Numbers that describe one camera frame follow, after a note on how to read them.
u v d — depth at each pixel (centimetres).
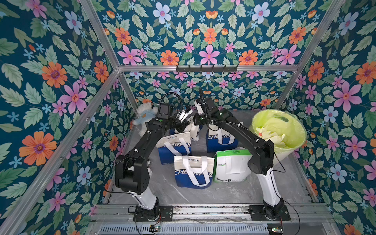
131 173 45
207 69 93
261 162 52
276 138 84
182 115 73
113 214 75
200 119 75
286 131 83
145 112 107
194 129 85
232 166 73
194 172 63
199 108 69
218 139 84
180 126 75
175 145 82
